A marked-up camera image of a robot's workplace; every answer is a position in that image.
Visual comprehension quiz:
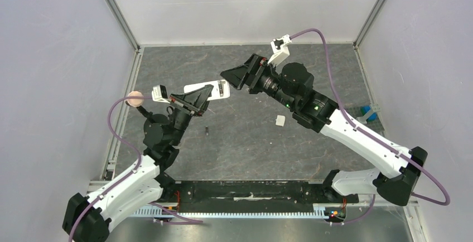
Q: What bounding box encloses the grey lego baseplate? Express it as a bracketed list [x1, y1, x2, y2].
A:
[347, 104, 384, 134]

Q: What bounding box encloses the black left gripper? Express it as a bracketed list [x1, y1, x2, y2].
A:
[168, 85, 215, 146]

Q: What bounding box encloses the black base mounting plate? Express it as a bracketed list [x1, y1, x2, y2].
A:
[159, 180, 359, 213]

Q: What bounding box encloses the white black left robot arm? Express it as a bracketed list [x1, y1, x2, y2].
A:
[62, 84, 214, 241]

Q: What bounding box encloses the black stand with pink knob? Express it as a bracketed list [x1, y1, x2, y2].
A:
[125, 91, 153, 119]

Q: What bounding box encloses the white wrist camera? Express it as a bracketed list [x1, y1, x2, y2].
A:
[152, 85, 171, 104]
[268, 35, 292, 66]

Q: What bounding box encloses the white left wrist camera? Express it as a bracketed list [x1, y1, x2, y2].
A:
[152, 85, 171, 104]

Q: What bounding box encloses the white battery cover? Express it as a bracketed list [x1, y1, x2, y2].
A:
[276, 115, 286, 127]

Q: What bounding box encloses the light blue toothed cable duct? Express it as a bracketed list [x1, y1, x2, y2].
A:
[129, 205, 329, 220]

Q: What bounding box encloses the red and white remote control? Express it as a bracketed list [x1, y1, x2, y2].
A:
[184, 79, 230, 101]

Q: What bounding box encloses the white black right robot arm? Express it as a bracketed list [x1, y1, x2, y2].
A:
[220, 54, 428, 206]

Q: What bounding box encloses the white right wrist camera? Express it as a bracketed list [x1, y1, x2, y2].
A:
[268, 35, 292, 66]

